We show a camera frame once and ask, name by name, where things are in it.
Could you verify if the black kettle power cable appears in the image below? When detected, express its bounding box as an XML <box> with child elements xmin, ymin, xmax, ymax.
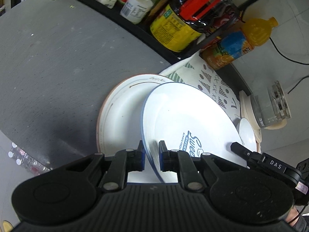
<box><xmin>286</xmin><ymin>75</ymin><xmax>309</xmax><ymax>95</ymax></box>

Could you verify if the blue-rimmed white printed plate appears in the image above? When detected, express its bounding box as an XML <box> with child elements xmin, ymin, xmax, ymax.
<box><xmin>141</xmin><ymin>82</ymin><xmax>248</xmax><ymax>184</ymax></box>

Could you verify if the orange juice bottle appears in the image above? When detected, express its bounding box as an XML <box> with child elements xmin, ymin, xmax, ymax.
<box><xmin>201</xmin><ymin>17</ymin><xmax>278</xmax><ymax>71</ymax></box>

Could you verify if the glass kettle with cream handle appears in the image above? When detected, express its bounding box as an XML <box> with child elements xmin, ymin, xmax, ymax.
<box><xmin>250</xmin><ymin>81</ymin><xmax>293</xmax><ymax>129</ymax></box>

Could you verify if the white-capped seasoning bottle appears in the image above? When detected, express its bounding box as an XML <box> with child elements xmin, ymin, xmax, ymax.
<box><xmin>120</xmin><ymin>0</ymin><xmax>154</xmax><ymax>25</ymax></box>

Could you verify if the pack of water bottles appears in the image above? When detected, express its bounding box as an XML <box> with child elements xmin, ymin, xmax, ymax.
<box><xmin>8</xmin><ymin>142</ymin><xmax>50</xmax><ymax>177</ymax></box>

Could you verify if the person's right forearm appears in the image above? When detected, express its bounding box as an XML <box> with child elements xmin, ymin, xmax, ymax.
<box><xmin>288</xmin><ymin>206</ymin><xmax>309</xmax><ymax>232</ymax></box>

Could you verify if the red drink can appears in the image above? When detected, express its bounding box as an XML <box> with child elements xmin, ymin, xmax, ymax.
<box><xmin>205</xmin><ymin>12</ymin><xmax>240</xmax><ymax>49</ymax></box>

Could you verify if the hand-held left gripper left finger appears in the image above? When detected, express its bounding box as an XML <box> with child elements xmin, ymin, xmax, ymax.
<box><xmin>65</xmin><ymin>140</ymin><xmax>146</xmax><ymax>190</ymax></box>

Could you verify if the patterned fringed table cloth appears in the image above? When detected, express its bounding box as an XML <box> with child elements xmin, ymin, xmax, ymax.
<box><xmin>158</xmin><ymin>53</ymin><xmax>263</xmax><ymax>153</ymax></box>

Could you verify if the brown-rimmed white plate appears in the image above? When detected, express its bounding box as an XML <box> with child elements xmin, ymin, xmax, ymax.
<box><xmin>96</xmin><ymin>73</ymin><xmax>175</xmax><ymax>165</ymax></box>

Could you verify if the cream kettle base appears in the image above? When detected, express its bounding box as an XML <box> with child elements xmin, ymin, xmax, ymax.
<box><xmin>239</xmin><ymin>90</ymin><xmax>288</xmax><ymax>130</ymax></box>

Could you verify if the black metal kitchen rack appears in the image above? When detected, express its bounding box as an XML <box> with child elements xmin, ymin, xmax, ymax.
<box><xmin>65</xmin><ymin>0</ymin><xmax>206</xmax><ymax>60</ymax></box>

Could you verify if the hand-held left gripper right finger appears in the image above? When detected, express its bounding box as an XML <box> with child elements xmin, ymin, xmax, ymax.
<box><xmin>158</xmin><ymin>140</ymin><xmax>244</xmax><ymax>191</ymax></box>

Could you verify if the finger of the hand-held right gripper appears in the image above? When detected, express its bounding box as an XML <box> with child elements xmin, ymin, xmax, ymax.
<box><xmin>230</xmin><ymin>142</ymin><xmax>264</xmax><ymax>166</ymax></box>

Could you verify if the small clear spice jar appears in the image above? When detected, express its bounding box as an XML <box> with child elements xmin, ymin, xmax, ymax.
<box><xmin>95</xmin><ymin>0</ymin><xmax>119</xmax><ymax>9</ymax></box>

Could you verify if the soy sauce bottle red handle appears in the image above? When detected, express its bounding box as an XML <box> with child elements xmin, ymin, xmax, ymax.
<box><xmin>149</xmin><ymin>0</ymin><xmax>240</xmax><ymax>53</ymax></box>

